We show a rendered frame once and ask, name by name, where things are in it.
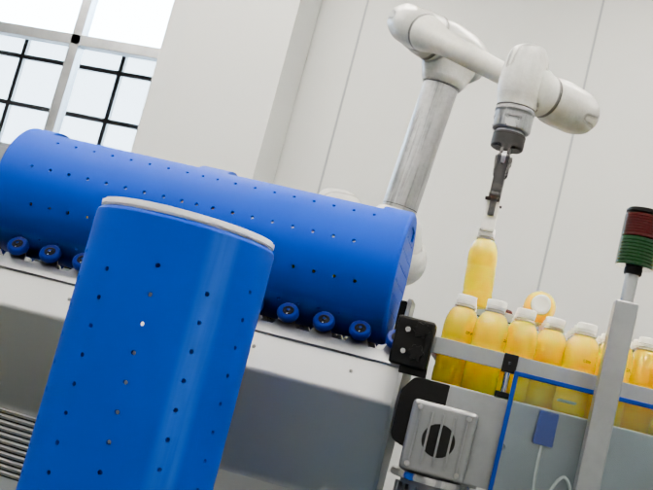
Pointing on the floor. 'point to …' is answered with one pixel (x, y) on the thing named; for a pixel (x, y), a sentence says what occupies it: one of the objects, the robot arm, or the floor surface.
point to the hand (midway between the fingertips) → (489, 219)
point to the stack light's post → (605, 396)
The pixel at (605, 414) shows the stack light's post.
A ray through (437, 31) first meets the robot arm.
